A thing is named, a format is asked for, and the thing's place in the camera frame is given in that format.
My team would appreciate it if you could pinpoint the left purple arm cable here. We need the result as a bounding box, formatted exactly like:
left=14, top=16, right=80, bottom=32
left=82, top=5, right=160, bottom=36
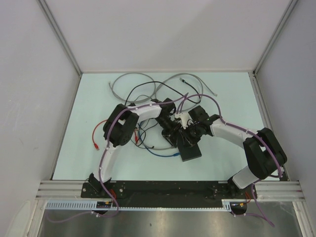
left=46, top=92, right=190, bottom=222

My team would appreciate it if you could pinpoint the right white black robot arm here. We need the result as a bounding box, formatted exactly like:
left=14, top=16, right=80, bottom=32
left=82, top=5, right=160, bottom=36
left=175, top=106, right=287, bottom=198

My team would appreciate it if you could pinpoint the right aluminium corner post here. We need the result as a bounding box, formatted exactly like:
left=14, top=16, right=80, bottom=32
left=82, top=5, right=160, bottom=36
left=253, top=0, right=304, bottom=75

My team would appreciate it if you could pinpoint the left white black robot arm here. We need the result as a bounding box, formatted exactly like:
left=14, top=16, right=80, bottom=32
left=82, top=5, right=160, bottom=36
left=88, top=98, right=175, bottom=198

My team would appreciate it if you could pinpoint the left aluminium corner post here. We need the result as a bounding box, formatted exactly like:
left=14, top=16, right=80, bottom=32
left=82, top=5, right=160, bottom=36
left=36, top=0, right=82, bottom=77

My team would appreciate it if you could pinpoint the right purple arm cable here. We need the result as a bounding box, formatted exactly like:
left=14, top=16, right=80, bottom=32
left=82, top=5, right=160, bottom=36
left=177, top=93, right=284, bottom=228

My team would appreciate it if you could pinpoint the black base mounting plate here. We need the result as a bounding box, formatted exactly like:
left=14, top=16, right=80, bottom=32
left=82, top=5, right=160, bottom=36
left=80, top=181, right=257, bottom=206

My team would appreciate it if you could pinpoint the long grey ethernet cable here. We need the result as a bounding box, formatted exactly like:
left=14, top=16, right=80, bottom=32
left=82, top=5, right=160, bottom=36
left=108, top=72, right=219, bottom=112

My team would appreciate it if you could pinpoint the aluminium front frame rail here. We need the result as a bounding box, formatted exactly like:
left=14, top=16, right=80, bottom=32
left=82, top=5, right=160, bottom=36
left=36, top=181, right=305, bottom=201

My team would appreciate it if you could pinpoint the black Mercury network switch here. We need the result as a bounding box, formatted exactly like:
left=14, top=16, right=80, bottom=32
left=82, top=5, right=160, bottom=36
left=178, top=144, right=202, bottom=162

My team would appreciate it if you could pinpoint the aluminium corner post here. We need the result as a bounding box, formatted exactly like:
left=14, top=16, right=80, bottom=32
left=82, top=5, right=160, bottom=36
left=253, top=0, right=304, bottom=75
left=36, top=0, right=82, bottom=77

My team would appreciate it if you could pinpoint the white slotted cable duct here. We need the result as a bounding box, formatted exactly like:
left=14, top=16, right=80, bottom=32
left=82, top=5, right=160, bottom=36
left=45, top=200, right=231, bottom=211

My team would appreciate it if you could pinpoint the thin black power cord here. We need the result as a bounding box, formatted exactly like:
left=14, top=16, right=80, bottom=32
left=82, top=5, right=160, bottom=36
left=124, top=81, right=202, bottom=149

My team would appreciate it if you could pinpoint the red ethernet cable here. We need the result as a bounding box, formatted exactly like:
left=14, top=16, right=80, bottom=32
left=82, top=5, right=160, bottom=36
left=92, top=119, right=140, bottom=151

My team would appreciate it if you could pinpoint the black ethernet cable teal plug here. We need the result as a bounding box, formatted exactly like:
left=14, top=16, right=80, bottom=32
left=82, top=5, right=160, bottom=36
left=179, top=78, right=201, bottom=104

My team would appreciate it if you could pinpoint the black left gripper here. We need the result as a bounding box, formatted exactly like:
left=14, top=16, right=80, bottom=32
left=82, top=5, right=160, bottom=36
left=155, top=117, right=181, bottom=149

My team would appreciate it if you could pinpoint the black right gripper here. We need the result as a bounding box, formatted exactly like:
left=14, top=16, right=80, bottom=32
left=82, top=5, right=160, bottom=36
left=179, top=122, right=202, bottom=148

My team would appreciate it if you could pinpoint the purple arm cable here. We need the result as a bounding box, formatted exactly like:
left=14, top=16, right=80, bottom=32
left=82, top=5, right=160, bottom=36
left=46, top=92, right=190, bottom=222
left=177, top=93, right=284, bottom=228

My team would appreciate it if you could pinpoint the blue ethernet cable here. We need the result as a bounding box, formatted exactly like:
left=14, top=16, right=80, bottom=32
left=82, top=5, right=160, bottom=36
left=137, top=120, right=180, bottom=158

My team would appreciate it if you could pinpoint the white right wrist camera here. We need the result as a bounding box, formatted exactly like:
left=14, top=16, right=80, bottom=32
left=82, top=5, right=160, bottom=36
left=174, top=112, right=191, bottom=129

